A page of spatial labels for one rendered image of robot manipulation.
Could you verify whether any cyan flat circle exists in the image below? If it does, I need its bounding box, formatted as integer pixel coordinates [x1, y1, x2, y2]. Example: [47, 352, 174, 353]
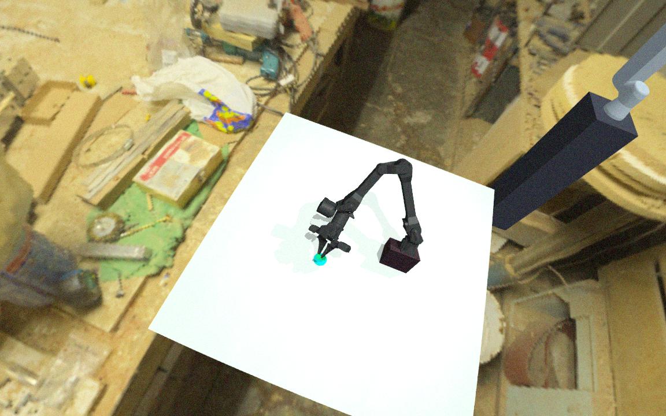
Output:
[313, 254, 327, 266]

